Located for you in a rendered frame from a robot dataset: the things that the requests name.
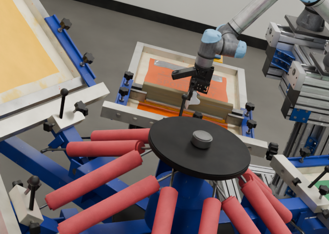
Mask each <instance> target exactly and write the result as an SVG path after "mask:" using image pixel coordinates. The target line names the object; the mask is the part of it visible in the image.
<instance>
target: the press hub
mask: <svg viewBox="0 0 329 234"><path fill-rule="evenodd" d="M148 143H149V146H150V148H151V149H152V151H153V152H154V153H155V155H156V156H157V157H158V158H159V159H160V160H161V161H163V162H164V163H165V164H167V165H168V166H170V167H172V168H173V169H175V170H177V171H179V172H177V173H175V174H174V179H173V184H172V187H173V188H175V189H176V190H177V191H178V197H177V202H176V207H175V213H174V217H173V222H172V227H171V232H170V234H198V232H199V226H200V220H201V214H202V208H203V203H204V200H205V199H207V198H209V197H212V193H213V188H212V186H211V185H210V184H209V183H208V182H206V181H205V180H212V181H224V180H230V179H234V178H237V177H239V176H241V175H243V174H244V173H245V172H246V171H247V169H248V167H249V165H250V161H251V155H250V152H249V150H248V148H247V146H246V145H245V144H244V142H243V141H242V140H241V139H240V138H239V137H237V136H236V135H235V134H234V133H232V132H231V131H229V130H227V129H226V128H224V127H222V126H220V125H217V124H215V123H213V122H210V121H207V120H203V119H200V118H195V117H185V116H176V117H167V118H163V119H161V120H158V121H157V122H155V123H154V124H153V125H152V126H151V128H150V130H149V134H148ZM170 179H171V176H170V177H168V178H166V179H164V180H162V181H160V182H159V185H160V188H159V191H157V192H155V193H154V194H152V195H150V196H148V198H149V201H148V204H147V208H146V211H145V210H143V209H142V208H140V207H139V206H137V205H136V204H133V205H131V206H129V207H127V208H126V209H124V210H122V211H120V212H118V213H116V214H114V215H112V223H114V222H123V221H131V220H140V219H145V221H146V224H147V225H148V227H149V228H150V230H152V228H153V223H154V219H155V214H156V209H157V205H158V200H159V196H160V191H161V189H162V188H164V187H168V186H169V184H170ZM217 234H235V233H234V229H233V227H232V225H231V223H223V224H218V229H217Z"/></svg>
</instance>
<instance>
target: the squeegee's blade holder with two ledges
mask: <svg viewBox="0 0 329 234"><path fill-rule="evenodd" d="M146 101H147V102H151V103H155V104H159V105H163V106H166V107H170V108H174V109H178V110H180V108H181V107H180V106H176V105H172V104H168V103H164V102H160V101H156V100H153V99H149V98H146ZM183 111H186V112H189V113H193V114H194V113H195V112H199V111H195V110H191V109H186V108H184V109H183ZM199 113H202V115H203V116H205V117H210V118H214V119H217V120H221V121H222V120H223V118H222V117H218V116H214V115H211V114H207V113H203V112H199Z"/></svg>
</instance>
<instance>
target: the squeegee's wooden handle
mask: <svg viewBox="0 0 329 234"><path fill-rule="evenodd" d="M141 91H143V92H147V93H146V97H145V100H146V98H149V99H153V100H156V101H160V102H164V103H168V104H172V105H176V106H180V107H181V105H182V101H183V100H182V98H181V96H182V95H183V94H187V95H188V92H184V91H181V90H177V89H173V88H169V87H165V86H161V85H157V84H153V83H150V82H146V81H144V82H143V86H142V90H141ZM196 97H197V98H198V99H199V100H200V103H199V104H198V105H188V109H191V110H195V111H199V112H203V113H207V114H211V115H214V116H218V117H222V118H223V120H226V117H227V114H228V113H229V114H231V113H232V110H233V107H234V105H233V104H231V103H228V102H224V101H220V100H216V99H212V98H208V97H204V96H201V95H197V96H196Z"/></svg>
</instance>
